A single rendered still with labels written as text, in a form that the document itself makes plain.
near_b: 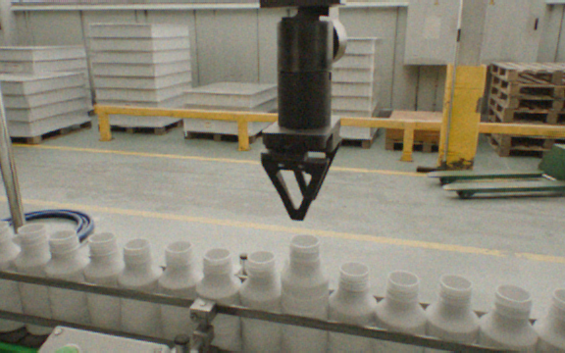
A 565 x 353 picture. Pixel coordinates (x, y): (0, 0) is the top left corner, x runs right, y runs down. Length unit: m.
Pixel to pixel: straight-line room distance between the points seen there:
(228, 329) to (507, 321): 0.33
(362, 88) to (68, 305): 5.33
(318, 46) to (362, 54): 5.35
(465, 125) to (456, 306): 4.52
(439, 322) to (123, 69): 6.60
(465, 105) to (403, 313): 4.50
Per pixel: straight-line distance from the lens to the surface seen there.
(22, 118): 6.88
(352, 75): 5.86
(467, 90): 4.99
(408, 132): 5.41
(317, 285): 0.56
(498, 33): 7.26
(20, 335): 0.84
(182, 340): 0.56
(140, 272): 0.66
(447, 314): 0.58
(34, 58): 7.89
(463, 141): 5.08
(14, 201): 1.50
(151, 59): 6.74
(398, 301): 0.56
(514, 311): 0.57
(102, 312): 0.72
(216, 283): 0.61
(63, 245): 0.71
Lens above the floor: 1.44
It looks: 18 degrees down
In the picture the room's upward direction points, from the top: straight up
